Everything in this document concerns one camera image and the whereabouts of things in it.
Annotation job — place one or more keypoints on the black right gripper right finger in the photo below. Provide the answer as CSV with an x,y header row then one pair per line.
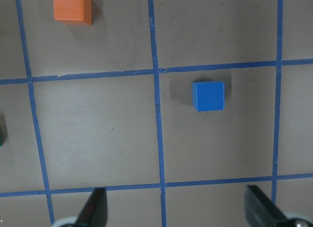
x,y
260,211

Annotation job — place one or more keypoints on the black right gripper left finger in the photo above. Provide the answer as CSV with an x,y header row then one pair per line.
x,y
95,211

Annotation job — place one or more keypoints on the green wooden block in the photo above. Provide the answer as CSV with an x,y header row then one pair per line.
x,y
1,137

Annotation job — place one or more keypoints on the blue wooden block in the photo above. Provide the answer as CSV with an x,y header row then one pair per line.
x,y
208,95

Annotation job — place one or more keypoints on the orange wooden block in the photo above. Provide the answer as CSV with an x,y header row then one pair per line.
x,y
73,12

